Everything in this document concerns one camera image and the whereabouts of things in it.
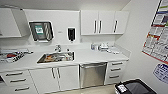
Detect black soap dispenser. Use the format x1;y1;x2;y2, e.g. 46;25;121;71
67;27;76;44

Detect chrome faucet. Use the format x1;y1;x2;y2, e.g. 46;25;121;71
54;44;63;53

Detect colourful wall poster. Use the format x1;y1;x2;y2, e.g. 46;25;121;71
141;0;168;64

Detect stainless steel sink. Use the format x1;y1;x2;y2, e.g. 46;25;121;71
36;50;76;65

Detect blue label bottle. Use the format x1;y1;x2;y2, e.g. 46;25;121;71
91;43;97;51

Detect blue white wall notice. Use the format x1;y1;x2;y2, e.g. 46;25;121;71
152;63;168;85

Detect stainless steel dishwasher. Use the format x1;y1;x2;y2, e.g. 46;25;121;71
79;62;108;89

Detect dish rack with dishes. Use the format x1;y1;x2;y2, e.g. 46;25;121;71
0;49;34;64

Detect steel paper towel dispenser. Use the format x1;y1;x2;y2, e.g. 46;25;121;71
28;20;55;44

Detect white drawer unit narrow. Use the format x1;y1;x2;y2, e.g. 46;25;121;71
104;59;130;86

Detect dishes on counter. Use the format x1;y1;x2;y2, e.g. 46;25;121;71
109;47;122;55

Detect white under-sink cabinet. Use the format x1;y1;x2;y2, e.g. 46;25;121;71
29;64;81;94

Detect stack of white cups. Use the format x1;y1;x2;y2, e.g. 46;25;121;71
98;43;111;53

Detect white drawer unit wide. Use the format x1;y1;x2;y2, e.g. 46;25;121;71
0;69;35;94

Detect white wall cabinet three doors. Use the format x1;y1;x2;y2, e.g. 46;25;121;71
80;9;130;37

